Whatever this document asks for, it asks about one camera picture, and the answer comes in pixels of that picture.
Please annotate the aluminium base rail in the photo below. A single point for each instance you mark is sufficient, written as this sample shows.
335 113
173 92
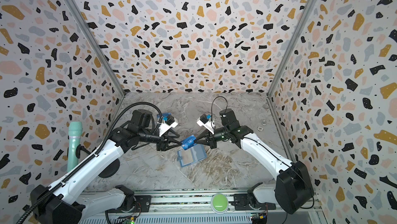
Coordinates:
194 207

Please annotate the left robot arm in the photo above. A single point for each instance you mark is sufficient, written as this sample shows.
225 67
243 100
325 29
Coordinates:
62 203

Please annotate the green round button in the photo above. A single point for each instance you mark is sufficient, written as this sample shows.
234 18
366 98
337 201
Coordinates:
219 203

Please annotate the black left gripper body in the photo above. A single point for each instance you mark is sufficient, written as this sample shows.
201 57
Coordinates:
163 142

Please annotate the mint green microphone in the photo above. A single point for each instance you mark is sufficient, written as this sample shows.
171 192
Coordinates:
74 134

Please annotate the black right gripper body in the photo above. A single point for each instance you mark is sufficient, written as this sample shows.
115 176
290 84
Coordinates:
214 138

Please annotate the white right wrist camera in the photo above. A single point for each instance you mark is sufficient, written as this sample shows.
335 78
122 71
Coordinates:
206 121

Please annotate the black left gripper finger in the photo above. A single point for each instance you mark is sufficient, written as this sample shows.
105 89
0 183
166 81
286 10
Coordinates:
169 147
172 140

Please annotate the aluminium corner post left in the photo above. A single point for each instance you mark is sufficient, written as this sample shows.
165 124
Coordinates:
93 43

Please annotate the aluminium corner post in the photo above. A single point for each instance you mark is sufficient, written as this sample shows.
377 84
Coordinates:
291 45
93 43

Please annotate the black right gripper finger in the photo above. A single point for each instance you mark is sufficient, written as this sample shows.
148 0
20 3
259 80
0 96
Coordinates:
202 138
201 144

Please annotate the aluminium corner post right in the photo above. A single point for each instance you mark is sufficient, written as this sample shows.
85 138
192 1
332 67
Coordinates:
291 45

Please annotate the blue VIP card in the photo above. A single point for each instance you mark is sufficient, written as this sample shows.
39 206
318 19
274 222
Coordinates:
188 142

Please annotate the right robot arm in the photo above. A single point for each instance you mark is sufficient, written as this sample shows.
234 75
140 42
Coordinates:
292 188

